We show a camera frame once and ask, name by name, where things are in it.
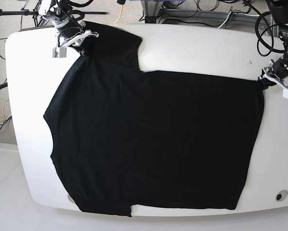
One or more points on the left table grommet hole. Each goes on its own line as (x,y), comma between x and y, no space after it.
(70,198)

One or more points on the black T-shirt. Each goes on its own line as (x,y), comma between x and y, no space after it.
(124,137)

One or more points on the grey aluminium frame stand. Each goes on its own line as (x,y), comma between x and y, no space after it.
(210,13)

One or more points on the black tripod pole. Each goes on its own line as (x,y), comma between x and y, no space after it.
(35,13)

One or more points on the table grommet hole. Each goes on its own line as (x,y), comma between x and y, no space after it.
(70,198)
(281,195)

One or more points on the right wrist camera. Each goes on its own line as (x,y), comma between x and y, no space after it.
(59,52)

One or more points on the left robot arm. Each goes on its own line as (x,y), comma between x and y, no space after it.
(278,9)

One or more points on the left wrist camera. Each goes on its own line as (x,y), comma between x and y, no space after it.
(285,93)

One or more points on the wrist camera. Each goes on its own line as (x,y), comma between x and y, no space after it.
(285,93)
(59,52)

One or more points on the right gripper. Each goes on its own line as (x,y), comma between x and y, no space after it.
(74,35)

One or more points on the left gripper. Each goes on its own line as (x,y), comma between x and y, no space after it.
(275,74)

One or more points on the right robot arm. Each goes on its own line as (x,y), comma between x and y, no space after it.
(69,24)

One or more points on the right table grommet hole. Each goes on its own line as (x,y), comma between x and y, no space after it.
(281,195)

